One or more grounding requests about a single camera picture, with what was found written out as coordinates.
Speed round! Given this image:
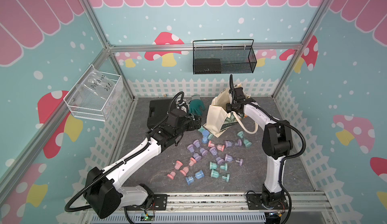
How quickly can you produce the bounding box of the cream floral canvas tote bag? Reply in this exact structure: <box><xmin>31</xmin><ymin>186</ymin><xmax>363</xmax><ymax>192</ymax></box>
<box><xmin>204</xmin><ymin>87</ymin><xmax>259</xmax><ymax>137</ymax></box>

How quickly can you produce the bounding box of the teal hourglass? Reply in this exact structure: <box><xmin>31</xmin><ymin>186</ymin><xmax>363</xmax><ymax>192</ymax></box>
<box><xmin>198</xmin><ymin>126</ymin><xmax>214</xmax><ymax>139</ymax></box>

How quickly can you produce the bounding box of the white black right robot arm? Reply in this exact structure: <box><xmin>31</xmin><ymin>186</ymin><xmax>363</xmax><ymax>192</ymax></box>
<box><xmin>226</xmin><ymin>85</ymin><xmax>306</xmax><ymax>209</ymax></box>

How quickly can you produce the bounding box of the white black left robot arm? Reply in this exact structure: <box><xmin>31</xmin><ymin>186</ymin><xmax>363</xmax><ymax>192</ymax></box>
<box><xmin>64</xmin><ymin>109</ymin><xmax>202</xmax><ymax>219</ymax></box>

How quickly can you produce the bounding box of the purple hourglass upper cluster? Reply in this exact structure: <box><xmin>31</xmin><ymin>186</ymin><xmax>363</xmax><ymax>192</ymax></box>
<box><xmin>186</xmin><ymin>139</ymin><xmax>201</xmax><ymax>153</ymax></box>

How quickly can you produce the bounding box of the green hourglass by bag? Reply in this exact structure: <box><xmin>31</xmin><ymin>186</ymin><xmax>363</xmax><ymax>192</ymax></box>
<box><xmin>237</xmin><ymin>131</ymin><xmax>252</xmax><ymax>148</ymax></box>

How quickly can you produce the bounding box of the pink hourglass upper left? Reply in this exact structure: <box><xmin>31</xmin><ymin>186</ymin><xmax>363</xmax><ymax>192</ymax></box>
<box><xmin>174</xmin><ymin>157</ymin><xmax>197</xmax><ymax>170</ymax></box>

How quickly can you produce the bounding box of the pink hourglass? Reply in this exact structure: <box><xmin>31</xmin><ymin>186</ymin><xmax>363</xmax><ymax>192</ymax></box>
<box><xmin>208</xmin><ymin>141</ymin><xmax>225</xmax><ymax>151</ymax></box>
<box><xmin>166</xmin><ymin>167</ymin><xmax>189</xmax><ymax>180</ymax></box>
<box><xmin>174</xmin><ymin>157</ymin><xmax>197</xmax><ymax>170</ymax></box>

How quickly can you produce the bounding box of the pink hourglass centre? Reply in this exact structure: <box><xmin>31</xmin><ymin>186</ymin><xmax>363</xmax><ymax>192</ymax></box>
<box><xmin>208</xmin><ymin>141</ymin><xmax>225</xmax><ymax>151</ymax></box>

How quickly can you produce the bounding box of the pink hourglass front left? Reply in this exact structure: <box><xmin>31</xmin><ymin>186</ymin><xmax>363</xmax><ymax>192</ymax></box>
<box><xmin>166</xmin><ymin>167</ymin><xmax>189</xmax><ymax>180</ymax></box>

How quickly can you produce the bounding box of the green hourglass middle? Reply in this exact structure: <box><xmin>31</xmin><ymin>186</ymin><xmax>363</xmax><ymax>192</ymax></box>
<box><xmin>209</xmin><ymin>162</ymin><xmax>228</xmax><ymax>171</ymax></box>

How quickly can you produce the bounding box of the purple hourglass right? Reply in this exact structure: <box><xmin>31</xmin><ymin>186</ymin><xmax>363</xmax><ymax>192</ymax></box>
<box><xmin>224</xmin><ymin>154</ymin><xmax>243</xmax><ymax>166</ymax></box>

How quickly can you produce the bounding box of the green hourglass front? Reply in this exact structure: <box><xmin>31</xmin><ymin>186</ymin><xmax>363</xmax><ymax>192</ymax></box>
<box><xmin>210</xmin><ymin>170</ymin><xmax>230</xmax><ymax>182</ymax></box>

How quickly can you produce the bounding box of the black plastic tool case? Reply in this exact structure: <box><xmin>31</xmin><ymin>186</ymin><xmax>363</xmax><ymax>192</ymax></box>
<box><xmin>147</xmin><ymin>99</ymin><xmax>176</xmax><ymax>130</ymax></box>

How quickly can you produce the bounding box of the green work glove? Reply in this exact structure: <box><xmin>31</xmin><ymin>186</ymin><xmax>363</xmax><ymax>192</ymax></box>
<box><xmin>188</xmin><ymin>95</ymin><xmax>206</xmax><ymax>116</ymax></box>

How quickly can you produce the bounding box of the black box in basket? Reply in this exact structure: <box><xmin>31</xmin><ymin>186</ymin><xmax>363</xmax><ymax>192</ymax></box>
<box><xmin>193</xmin><ymin>58</ymin><xmax>222</xmax><ymax>75</ymax></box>

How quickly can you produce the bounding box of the black wire mesh basket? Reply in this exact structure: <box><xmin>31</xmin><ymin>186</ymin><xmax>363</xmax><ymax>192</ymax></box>
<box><xmin>192</xmin><ymin>39</ymin><xmax>257</xmax><ymax>74</ymax></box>

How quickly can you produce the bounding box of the clear acrylic wall bin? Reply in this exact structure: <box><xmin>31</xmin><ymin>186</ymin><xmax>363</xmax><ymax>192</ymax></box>
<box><xmin>63</xmin><ymin>65</ymin><xmax>124</xmax><ymax>122</ymax></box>

